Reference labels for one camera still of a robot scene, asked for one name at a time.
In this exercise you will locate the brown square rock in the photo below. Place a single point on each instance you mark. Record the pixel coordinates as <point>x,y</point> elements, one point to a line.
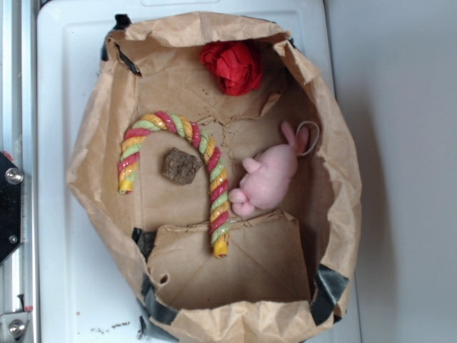
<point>180,167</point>

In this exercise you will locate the brown paper bag tray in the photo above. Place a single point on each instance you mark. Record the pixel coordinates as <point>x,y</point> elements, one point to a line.
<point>288,271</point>

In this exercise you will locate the pink plush bunny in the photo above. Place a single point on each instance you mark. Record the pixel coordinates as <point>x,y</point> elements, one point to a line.
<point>269,173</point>

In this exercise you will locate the twisted multicolour candy cane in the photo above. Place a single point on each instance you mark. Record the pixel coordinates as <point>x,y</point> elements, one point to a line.
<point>201,141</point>

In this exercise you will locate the crumpled red paper ball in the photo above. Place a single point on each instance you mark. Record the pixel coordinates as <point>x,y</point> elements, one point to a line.
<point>236,65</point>

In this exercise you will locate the black mounting plate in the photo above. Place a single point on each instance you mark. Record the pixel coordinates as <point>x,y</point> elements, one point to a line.
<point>11,207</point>

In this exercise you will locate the aluminium frame rail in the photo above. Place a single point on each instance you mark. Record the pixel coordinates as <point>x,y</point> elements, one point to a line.
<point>20,272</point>

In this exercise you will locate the metal corner bracket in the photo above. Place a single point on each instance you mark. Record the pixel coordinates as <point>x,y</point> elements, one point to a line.
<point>14,327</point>

